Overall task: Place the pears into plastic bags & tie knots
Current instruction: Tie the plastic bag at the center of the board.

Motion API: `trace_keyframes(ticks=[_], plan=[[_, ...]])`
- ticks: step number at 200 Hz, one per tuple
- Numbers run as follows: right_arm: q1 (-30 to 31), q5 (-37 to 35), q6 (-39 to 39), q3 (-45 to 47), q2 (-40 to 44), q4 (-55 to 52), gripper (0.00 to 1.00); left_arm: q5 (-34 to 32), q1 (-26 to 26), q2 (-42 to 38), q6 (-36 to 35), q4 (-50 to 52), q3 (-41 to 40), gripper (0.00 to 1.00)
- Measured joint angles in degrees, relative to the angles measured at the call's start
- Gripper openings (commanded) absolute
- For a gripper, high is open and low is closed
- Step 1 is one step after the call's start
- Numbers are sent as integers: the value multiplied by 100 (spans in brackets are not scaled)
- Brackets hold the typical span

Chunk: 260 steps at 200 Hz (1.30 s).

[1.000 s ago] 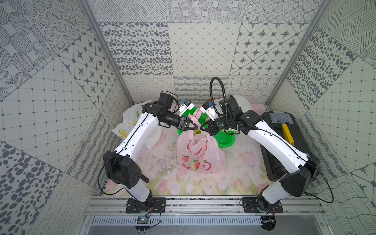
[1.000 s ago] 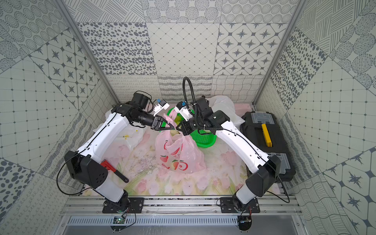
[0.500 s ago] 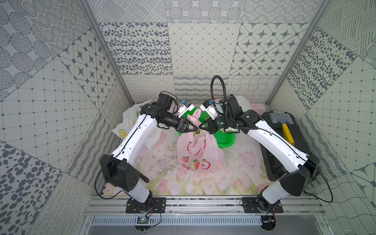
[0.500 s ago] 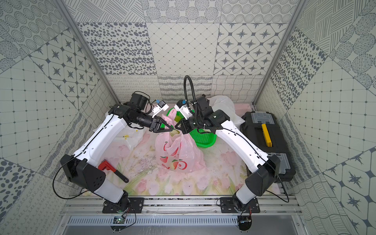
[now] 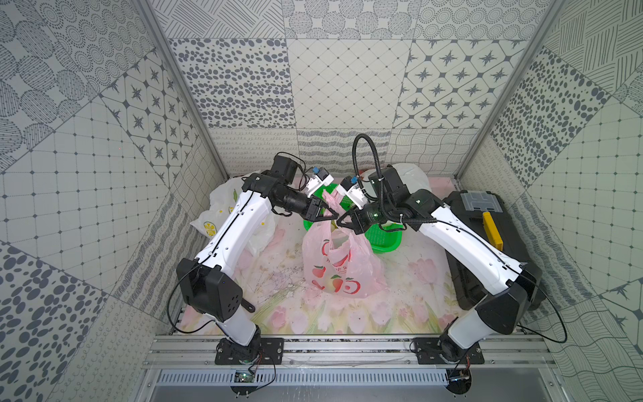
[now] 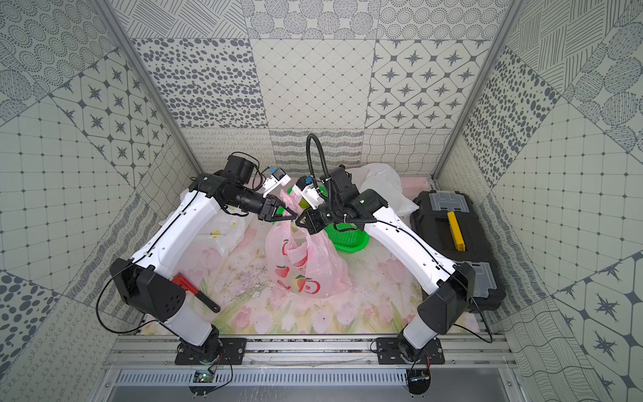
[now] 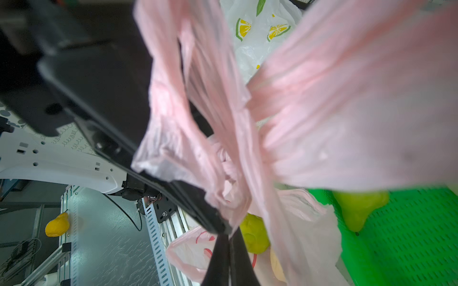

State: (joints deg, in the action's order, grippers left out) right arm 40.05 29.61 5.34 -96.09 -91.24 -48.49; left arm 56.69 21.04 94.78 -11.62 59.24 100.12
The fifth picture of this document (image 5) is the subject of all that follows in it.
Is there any pink peach-print plastic bag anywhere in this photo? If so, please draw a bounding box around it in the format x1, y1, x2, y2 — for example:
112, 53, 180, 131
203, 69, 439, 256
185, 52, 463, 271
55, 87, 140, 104
302, 219, 388, 298

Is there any aluminium mounting rail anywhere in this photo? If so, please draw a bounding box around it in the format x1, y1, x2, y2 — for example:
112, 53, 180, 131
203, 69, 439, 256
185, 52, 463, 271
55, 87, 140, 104
142, 334, 555, 370

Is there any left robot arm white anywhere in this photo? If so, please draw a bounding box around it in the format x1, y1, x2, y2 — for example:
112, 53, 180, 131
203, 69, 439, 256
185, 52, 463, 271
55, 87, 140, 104
177, 155, 338, 348

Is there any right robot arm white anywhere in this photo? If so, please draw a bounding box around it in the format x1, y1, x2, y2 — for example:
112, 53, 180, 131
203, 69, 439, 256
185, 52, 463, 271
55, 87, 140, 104
337, 133, 539, 363

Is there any plain white plastic bag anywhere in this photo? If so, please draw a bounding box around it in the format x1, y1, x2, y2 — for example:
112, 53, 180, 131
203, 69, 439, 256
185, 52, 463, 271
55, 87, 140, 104
360, 162, 433, 197

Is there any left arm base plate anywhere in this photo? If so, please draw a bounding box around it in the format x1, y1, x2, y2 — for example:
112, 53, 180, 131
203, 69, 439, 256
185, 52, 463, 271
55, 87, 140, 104
215, 337, 285, 365

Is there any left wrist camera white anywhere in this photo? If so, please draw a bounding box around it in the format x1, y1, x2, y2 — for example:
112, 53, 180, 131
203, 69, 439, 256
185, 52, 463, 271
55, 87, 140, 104
305, 167, 334, 198

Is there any black toolbox yellow handle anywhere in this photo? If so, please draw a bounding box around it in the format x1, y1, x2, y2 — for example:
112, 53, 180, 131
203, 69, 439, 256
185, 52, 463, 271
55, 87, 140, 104
444, 190, 543, 310

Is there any green plastic basket tray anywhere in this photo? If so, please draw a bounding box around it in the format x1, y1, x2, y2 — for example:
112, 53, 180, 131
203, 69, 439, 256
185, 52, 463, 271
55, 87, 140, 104
303, 184, 404, 254

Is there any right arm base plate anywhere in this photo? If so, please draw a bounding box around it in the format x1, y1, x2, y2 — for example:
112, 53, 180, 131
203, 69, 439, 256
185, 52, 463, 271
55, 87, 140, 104
410, 337, 485, 365

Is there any white lemon-print plastic bag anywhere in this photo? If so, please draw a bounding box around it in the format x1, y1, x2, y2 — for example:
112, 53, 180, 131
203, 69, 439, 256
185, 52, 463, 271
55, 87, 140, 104
190, 178, 276, 257

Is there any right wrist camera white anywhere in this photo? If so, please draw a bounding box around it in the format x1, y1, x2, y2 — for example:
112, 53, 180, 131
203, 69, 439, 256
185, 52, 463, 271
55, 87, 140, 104
336, 176, 368, 209

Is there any floral pink table mat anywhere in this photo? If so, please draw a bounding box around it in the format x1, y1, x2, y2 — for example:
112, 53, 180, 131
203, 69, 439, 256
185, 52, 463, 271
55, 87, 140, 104
233, 214, 464, 334

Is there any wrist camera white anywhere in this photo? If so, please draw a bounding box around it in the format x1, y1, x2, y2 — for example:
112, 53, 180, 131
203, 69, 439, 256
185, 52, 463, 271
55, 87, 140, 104
305, 167, 334, 198
336, 176, 368, 209

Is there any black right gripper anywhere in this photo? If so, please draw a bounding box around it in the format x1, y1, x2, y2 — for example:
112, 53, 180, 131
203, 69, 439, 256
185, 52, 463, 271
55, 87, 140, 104
335, 198, 395, 236

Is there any red black pipe wrench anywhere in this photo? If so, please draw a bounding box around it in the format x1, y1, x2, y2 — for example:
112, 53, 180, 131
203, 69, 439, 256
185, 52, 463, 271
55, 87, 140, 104
241, 299, 256, 313

